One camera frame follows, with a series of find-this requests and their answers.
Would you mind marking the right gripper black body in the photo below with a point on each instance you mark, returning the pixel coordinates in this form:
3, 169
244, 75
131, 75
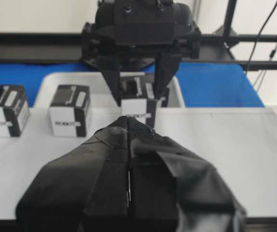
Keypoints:
136, 29

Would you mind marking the black box on base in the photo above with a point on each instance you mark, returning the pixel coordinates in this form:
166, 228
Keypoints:
70, 111
14, 110

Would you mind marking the black box from tray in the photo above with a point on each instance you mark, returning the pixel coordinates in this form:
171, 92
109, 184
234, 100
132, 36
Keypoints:
141, 109

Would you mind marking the white plastic tray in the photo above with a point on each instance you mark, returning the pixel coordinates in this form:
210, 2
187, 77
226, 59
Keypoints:
99, 91

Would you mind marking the black box far on base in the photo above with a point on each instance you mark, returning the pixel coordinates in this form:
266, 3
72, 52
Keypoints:
14, 110

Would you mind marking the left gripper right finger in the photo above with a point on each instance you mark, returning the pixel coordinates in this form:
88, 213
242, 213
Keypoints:
175, 190

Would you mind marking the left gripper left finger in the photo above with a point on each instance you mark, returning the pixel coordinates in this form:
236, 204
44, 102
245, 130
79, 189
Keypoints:
85, 190

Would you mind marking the black box in tray corner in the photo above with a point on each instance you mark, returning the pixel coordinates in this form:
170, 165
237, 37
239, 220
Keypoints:
141, 86

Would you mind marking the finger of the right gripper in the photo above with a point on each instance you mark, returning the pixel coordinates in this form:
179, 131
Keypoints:
109, 66
166, 65

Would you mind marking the blue table cloth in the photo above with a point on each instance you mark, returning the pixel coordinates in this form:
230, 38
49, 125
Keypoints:
202, 84

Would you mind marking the black metal frame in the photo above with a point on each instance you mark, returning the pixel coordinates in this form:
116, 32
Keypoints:
66, 48

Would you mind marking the white base board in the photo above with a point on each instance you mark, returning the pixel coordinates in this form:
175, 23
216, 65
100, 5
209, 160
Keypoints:
240, 143

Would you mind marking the black box middle on base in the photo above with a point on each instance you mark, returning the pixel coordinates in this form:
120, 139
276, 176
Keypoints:
70, 111

